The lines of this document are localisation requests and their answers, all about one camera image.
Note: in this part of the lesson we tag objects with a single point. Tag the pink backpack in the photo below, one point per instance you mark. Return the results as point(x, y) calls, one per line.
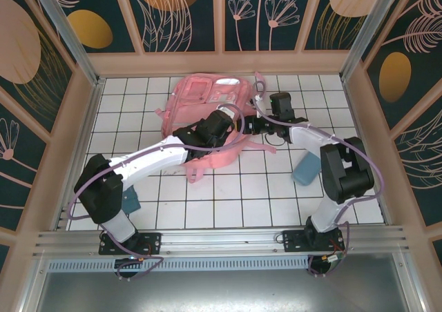
point(193, 91)

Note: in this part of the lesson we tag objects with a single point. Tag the teal block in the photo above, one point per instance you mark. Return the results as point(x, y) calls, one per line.
point(305, 170)
point(132, 199)

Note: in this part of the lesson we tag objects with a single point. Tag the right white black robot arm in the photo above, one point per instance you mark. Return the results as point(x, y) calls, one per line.
point(345, 174)

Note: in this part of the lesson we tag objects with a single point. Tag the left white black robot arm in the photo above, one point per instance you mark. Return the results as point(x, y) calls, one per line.
point(148, 156)

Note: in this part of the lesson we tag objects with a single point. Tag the grey metal sheet panel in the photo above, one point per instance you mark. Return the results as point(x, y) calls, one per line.
point(221, 293)

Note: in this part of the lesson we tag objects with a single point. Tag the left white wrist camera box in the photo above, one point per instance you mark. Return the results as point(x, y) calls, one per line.
point(226, 112)

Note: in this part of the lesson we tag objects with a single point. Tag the aluminium mounting rail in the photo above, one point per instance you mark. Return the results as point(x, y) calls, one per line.
point(221, 239)

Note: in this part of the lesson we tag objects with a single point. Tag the right aluminium frame post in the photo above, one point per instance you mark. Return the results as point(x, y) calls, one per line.
point(369, 25)

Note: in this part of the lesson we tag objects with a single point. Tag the aluminium frame post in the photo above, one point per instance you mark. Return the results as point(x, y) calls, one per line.
point(69, 32)
point(369, 25)

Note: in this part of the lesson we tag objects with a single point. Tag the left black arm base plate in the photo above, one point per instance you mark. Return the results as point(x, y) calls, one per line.
point(152, 243)

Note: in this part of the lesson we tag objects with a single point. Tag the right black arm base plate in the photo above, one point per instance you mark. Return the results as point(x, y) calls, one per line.
point(293, 241)

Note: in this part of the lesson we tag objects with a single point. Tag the left aluminium frame post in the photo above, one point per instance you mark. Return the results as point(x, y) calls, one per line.
point(69, 32)

